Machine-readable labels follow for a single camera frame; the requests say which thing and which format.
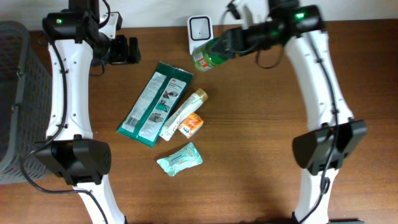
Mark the orange tissue pack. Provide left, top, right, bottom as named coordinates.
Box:
left=178, top=113, right=204, bottom=139

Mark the teal tissue pack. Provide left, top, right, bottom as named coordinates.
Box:
left=157, top=142, right=203, bottom=177

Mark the grey plastic basket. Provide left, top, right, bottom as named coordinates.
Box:
left=1, top=21, right=52, bottom=185

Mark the white barcode scanner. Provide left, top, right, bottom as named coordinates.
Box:
left=187, top=15, right=213, bottom=55

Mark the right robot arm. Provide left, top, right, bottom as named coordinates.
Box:
left=210, top=1, right=368, bottom=223

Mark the green lid jar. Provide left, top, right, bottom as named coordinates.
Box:
left=192, top=37, right=229, bottom=72

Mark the white tube gold cap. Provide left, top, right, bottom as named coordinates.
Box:
left=159, top=88, right=208, bottom=141

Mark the green wipes package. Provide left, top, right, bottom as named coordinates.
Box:
left=117, top=62, right=193, bottom=147

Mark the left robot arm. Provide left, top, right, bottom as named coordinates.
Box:
left=33, top=0, right=141, bottom=223

